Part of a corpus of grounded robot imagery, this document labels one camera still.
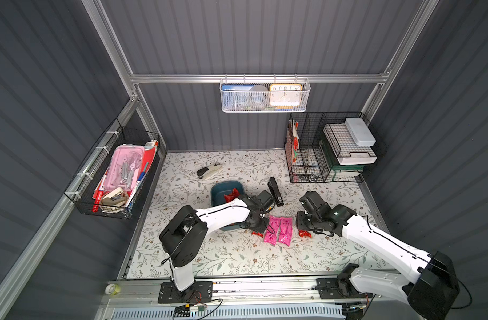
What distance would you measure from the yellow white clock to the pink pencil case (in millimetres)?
600

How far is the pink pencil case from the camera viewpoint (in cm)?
70

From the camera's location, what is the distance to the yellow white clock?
896mm
